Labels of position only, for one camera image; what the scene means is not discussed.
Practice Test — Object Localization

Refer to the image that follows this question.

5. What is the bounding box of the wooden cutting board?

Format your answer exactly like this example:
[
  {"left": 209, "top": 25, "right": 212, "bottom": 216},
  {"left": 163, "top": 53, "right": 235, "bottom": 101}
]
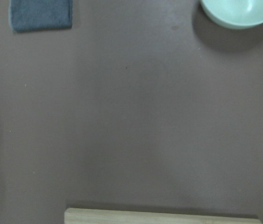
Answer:
[{"left": 64, "top": 208, "right": 261, "bottom": 224}]

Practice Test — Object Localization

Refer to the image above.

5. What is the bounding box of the mint green bowl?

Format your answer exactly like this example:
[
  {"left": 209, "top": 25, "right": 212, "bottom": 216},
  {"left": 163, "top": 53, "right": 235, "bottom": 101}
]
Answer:
[{"left": 200, "top": 0, "right": 263, "bottom": 29}]

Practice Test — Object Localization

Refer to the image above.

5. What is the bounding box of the grey folded cloth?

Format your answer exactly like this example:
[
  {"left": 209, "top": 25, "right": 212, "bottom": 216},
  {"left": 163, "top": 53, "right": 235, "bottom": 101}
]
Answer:
[{"left": 9, "top": 0, "right": 73, "bottom": 33}]

